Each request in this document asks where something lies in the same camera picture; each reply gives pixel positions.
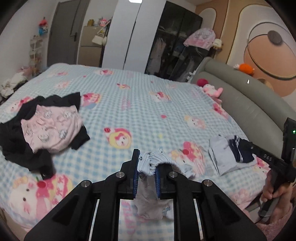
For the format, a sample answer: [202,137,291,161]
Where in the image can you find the brown cabinet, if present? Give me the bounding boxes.
[77,26,105,67]

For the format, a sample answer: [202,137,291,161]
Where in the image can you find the white wardrobe panels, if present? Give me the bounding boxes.
[102,0,166,73]

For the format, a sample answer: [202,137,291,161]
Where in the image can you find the folded light blue garment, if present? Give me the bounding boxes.
[208,135,256,176]

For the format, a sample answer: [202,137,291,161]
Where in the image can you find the black glass wardrobe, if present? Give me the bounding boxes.
[145,1,208,82]

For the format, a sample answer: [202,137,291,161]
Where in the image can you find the person's right hand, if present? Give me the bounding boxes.
[260,170,292,203]

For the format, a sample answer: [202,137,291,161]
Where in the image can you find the dark grey door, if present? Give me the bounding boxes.
[47,0,90,67]

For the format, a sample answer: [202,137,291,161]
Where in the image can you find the red round plush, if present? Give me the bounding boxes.
[196,78,209,87]

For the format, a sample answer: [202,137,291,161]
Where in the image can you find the navy striped folded garment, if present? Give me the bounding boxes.
[228,136,254,164]

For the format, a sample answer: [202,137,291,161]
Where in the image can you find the light blue cartoon pajama pants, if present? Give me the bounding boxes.
[134,149,196,220]

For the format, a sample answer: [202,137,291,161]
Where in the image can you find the pink plush toy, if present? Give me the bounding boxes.
[202,84,223,105]

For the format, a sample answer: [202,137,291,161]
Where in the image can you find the grey padded headboard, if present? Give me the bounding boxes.
[191,57,295,157]

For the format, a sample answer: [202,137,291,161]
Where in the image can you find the blue checkered cartoon blanket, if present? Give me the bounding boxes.
[1,63,268,230]

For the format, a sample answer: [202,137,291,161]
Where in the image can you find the pink garment hanging on wardrobe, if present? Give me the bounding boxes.
[184,28,216,51]

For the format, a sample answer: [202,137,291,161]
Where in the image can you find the pink cartoon pajama garment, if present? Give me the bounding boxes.
[21,105,83,153]

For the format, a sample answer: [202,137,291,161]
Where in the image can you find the orange carrot plush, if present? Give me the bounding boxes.
[234,63,254,75]

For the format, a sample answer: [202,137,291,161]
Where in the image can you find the black garment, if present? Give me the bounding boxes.
[1,92,90,180]

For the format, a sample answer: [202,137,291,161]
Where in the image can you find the white storage shelf rack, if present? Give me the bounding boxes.
[29,35,43,77]

